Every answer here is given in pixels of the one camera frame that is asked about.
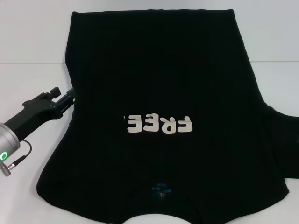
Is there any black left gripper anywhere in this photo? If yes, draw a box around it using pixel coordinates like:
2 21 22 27
4 86 77 140

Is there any black shirt with white print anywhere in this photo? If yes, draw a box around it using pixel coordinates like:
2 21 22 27
35 9 299 224

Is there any left arm cable with plug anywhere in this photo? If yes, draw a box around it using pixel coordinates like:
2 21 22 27
0 139 33 178

